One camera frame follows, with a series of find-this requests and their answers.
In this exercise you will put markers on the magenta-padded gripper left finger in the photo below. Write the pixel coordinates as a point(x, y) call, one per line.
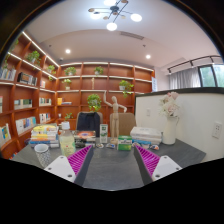
point(78, 160)

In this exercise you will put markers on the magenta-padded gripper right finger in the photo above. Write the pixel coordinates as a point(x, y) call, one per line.
point(148, 160)

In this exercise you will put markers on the clear bottle with yellow drink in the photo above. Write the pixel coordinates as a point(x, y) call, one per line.
point(66, 141)

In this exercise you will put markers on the small colourful snack packet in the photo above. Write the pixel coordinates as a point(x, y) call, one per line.
point(154, 147)

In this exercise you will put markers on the stack of dark books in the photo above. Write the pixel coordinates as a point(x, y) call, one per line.
point(85, 137)

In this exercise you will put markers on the small flat patterned packet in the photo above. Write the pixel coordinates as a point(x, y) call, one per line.
point(110, 145)
point(99, 145)

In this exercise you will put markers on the stack of white tissue packs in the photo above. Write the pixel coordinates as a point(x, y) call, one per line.
point(146, 134)

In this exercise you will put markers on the small green white box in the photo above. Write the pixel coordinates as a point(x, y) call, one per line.
point(124, 143)

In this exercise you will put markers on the white patterned cup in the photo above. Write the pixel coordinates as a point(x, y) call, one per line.
point(42, 155)

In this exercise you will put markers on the tall green white carton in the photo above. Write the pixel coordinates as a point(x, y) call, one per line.
point(103, 133)

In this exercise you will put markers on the chair with dark jacket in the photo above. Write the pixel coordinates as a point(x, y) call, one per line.
point(88, 122)

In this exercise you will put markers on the stack of colourful books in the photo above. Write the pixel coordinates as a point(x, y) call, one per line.
point(44, 135)

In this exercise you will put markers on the wooden artist mannequin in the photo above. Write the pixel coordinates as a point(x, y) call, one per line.
point(114, 115)

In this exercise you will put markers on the pink white flower bouquet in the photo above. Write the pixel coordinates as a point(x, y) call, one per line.
point(169, 106)

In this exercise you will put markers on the wooden shelf unit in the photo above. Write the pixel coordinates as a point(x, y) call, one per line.
point(100, 86)

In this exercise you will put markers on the grey curtain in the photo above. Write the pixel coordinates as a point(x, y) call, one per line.
point(185, 78)

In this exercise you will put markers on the round recessed ceiling light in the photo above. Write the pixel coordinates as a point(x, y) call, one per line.
point(148, 56)
point(67, 51)

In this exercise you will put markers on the window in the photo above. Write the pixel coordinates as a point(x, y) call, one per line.
point(211, 76)

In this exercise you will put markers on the ceiling air vent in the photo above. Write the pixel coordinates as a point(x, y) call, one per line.
point(131, 35)

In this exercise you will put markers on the branched ceiling lamp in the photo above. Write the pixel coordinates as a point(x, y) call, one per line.
point(115, 9)

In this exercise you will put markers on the white wall switch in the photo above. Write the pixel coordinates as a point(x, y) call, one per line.
point(148, 112)

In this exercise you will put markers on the white wall socket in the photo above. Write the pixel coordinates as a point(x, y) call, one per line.
point(217, 130)

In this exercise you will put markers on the white wall poster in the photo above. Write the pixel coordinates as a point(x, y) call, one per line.
point(154, 84)

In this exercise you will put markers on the black track light rail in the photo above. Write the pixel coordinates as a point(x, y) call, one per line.
point(191, 62)

